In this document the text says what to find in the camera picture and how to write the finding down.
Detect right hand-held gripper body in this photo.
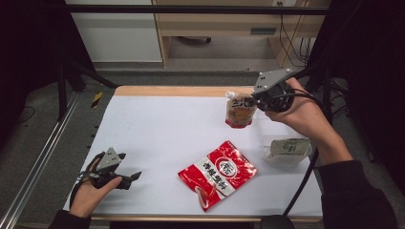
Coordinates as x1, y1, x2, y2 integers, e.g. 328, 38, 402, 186
252, 68, 296, 114

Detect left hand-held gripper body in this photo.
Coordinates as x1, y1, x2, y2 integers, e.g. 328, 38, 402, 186
84, 146, 135, 191

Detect red and white spout pouch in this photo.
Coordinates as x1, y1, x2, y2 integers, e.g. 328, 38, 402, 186
224, 90, 258, 129

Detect clear plastic container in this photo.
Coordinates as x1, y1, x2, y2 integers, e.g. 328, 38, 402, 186
256, 109, 313, 168

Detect green and gold food pouch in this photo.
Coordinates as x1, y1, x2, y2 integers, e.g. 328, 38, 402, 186
266, 137, 312, 159

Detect large red food pouch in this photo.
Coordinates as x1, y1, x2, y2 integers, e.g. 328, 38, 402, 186
177, 139, 259, 213

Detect person's left hand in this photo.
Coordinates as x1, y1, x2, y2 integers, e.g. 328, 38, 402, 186
69, 156, 123, 219

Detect person's right hand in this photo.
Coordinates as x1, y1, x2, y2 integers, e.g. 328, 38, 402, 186
264, 77, 340, 146

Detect white table mat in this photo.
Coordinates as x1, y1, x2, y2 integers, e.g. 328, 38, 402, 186
63, 94, 324, 219

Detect yellow and black tape strip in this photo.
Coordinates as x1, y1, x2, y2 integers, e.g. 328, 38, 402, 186
91, 91, 104, 109

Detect light wooden desk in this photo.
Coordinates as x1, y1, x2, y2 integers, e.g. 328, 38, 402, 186
152, 0, 332, 69

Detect white cabinet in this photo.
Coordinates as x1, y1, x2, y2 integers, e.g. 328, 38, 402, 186
65, 0, 163, 63

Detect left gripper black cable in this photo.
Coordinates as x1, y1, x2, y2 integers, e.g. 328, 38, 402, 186
68, 171, 89, 208

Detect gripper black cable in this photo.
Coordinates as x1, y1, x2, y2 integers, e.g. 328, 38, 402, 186
280, 89, 332, 218
68, 171, 89, 208

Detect black hanging cables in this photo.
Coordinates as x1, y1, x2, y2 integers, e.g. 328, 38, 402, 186
278, 1, 314, 69

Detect black frame strut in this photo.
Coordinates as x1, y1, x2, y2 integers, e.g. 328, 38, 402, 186
56, 58, 119, 122
290, 60, 335, 125

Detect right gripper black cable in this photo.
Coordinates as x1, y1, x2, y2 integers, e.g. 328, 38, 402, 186
280, 89, 332, 218

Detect thin black floor cable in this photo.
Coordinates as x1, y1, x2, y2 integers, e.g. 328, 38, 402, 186
15, 105, 36, 126

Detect black horizontal frame bar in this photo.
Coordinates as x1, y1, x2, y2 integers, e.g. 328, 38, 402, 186
63, 4, 332, 16

